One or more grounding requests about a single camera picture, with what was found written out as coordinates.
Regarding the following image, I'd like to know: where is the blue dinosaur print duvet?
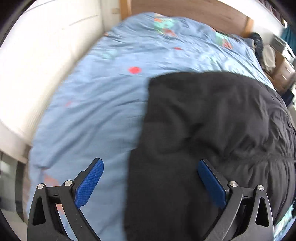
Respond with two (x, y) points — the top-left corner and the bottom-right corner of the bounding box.
(29, 13), (271, 240)

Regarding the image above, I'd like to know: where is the teal right curtain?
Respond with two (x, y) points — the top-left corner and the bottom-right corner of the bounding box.
(281, 25), (296, 52)

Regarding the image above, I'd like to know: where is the white sliding wardrobe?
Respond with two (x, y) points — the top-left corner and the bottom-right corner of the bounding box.
(1, 1), (103, 163)

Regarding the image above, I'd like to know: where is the beige bag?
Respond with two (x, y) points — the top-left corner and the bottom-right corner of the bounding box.
(261, 45), (276, 73)

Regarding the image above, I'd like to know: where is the wooden headboard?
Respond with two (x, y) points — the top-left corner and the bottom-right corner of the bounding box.
(119, 0), (254, 38)

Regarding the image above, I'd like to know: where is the black backpack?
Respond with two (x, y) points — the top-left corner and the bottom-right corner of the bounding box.
(249, 33), (263, 63)

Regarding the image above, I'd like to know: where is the white printer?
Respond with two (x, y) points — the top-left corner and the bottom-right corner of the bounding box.
(271, 35), (295, 63)

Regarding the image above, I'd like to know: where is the black puffer jacket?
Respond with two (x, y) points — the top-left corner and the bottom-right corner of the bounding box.
(124, 72), (295, 240)

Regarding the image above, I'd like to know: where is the wooden drawer dresser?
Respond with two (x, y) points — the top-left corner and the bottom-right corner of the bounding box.
(270, 50), (295, 93)

